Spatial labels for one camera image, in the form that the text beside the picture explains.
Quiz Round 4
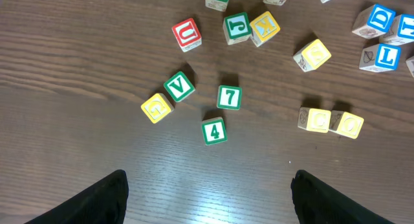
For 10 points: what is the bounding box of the yellow C block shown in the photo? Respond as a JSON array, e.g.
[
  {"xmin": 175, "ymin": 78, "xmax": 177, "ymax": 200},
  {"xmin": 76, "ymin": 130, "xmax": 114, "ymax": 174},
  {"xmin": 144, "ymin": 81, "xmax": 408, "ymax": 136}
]
[{"xmin": 298, "ymin": 107, "xmax": 331, "ymax": 133}]

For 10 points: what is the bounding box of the blue H block left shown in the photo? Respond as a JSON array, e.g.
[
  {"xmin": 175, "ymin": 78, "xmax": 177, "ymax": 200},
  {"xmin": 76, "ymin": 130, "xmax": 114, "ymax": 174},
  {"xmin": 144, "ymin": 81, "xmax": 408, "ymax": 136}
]
[{"xmin": 379, "ymin": 14, "xmax": 413, "ymax": 46}]

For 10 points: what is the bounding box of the yellow S block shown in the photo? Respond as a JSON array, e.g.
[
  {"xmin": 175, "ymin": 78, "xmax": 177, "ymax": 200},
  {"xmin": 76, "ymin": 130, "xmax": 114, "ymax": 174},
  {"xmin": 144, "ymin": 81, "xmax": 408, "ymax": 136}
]
[{"xmin": 293, "ymin": 39, "xmax": 332, "ymax": 73}]

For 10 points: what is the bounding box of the green J block left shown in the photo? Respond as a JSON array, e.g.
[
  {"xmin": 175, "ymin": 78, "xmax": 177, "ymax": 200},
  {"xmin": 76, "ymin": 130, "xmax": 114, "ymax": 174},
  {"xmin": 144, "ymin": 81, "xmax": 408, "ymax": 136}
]
[{"xmin": 223, "ymin": 12, "xmax": 252, "ymax": 45}]

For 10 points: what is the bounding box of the blue D block lower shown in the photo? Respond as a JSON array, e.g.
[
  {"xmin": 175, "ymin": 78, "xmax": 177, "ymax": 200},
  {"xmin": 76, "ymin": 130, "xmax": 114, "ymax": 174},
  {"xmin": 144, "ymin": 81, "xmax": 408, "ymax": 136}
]
[{"xmin": 352, "ymin": 4, "xmax": 396, "ymax": 39}]

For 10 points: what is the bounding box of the yellow O block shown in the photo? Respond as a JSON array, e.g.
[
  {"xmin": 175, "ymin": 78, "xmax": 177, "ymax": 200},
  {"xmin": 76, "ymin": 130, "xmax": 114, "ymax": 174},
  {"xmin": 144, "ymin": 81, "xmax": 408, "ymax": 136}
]
[{"xmin": 329, "ymin": 110, "xmax": 364, "ymax": 139}]

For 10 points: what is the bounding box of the red U block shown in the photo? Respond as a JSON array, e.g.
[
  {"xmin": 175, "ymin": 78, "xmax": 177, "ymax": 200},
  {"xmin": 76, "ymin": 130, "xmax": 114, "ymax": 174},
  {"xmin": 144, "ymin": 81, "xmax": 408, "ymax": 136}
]
[{"xmin": 171, "ymin": 18, "xmax": 202, "ymax": 52}]

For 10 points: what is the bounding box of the green 4 block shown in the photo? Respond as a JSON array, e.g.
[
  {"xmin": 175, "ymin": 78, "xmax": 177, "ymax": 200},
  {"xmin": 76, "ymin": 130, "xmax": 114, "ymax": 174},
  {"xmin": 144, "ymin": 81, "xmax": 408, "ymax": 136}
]
[{"xmin": 201, "ymin": 117, "xmax": 228, "ymax": 146}]

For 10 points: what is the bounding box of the green V block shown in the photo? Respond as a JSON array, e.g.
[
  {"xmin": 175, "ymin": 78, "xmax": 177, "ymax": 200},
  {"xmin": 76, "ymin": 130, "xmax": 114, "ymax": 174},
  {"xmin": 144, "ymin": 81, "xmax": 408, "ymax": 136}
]
[{"xmin": 164, "ymin": 71, "xmax": 195, "ymax": 102}]

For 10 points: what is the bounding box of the yellow K block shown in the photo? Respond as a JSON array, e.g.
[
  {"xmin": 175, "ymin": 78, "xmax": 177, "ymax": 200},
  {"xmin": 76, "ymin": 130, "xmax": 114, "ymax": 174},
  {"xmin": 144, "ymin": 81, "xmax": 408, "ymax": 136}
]
[{"xmin": 250, "ymin": 11, "xmax": 281, "ymax": 47}]

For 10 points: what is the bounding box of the yellow G block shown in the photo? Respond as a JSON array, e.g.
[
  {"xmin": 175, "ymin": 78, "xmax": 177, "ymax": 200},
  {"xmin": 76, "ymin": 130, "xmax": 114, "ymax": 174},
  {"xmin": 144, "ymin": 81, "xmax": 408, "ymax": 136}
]
[{"xmin": 141, "ymin": 93, "xmax": 174, "ymax": 124}]

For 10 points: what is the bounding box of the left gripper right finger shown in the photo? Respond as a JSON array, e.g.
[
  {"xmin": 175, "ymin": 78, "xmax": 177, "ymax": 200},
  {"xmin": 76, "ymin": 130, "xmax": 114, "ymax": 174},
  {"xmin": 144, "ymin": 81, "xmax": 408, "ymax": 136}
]
[{"xmin": 290, "ymin": 170, "xmax": 393, "ymax": 224}]

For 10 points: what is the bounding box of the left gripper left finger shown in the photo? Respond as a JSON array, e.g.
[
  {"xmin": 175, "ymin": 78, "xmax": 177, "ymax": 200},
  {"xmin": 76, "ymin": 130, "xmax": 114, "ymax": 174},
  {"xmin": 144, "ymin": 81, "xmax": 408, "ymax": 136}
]
[{"xmin": 27, "ymin": 170, "xmax": 129, "ymax": 224}]

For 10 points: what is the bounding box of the green 7 block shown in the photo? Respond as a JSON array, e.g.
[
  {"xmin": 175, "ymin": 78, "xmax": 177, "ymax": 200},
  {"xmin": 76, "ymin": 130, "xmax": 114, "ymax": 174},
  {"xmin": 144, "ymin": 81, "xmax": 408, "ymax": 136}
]
[{"xmin": 217, "ymin": 85, "xmax": 243, "ymax": 110}]

